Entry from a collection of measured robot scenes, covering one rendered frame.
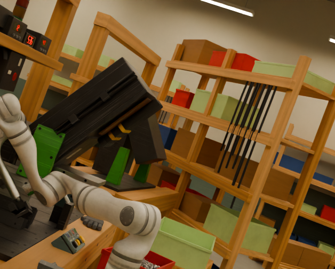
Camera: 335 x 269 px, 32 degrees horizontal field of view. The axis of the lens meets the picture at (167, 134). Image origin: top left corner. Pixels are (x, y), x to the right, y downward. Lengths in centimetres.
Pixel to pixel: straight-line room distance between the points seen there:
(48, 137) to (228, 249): 258
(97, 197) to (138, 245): 19
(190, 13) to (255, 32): 133
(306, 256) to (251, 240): 428
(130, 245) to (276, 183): 322
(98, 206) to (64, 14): 158
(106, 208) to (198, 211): 353
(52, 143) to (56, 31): 96
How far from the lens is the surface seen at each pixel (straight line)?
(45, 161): 227
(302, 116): 1103
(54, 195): 193
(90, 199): 176
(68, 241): 212
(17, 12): 258
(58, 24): 311
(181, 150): 575
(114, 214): 167
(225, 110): 529
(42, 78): 309
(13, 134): 188
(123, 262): 165
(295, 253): 891
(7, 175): 217
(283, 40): 1125
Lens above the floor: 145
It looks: 1 degrees down
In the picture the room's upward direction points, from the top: 21 degrees clockwise
